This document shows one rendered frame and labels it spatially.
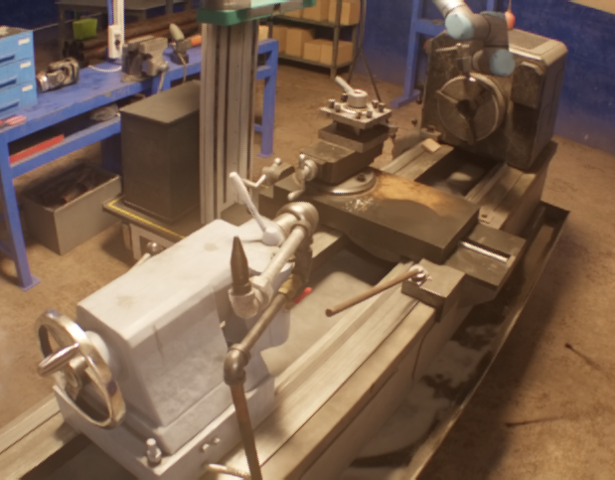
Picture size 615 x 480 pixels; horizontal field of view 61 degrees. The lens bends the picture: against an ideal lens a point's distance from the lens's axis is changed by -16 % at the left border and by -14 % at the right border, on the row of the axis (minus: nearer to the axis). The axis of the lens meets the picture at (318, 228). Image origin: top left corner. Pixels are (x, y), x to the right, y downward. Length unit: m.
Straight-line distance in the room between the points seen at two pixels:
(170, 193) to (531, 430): 1.90
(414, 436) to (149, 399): 1.00
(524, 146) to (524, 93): 0.24
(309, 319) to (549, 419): 1.30
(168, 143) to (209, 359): 1.71
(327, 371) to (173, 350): 0.45
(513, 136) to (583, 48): 3.30
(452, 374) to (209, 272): 1.16
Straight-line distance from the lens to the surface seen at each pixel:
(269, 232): 1.11
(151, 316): 0.96
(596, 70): 5.66
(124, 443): 1.06
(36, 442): 1.24
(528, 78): 2.31
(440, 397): 1.93
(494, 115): 2.22
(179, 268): 1.05
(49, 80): 3.19
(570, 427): 2.57
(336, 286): 1.77
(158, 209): 2.86
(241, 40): 2.72
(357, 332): 1.44
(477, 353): 2.13
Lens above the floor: 1.76
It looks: 31 degrees down
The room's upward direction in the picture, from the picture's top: 5 degrees clockwise
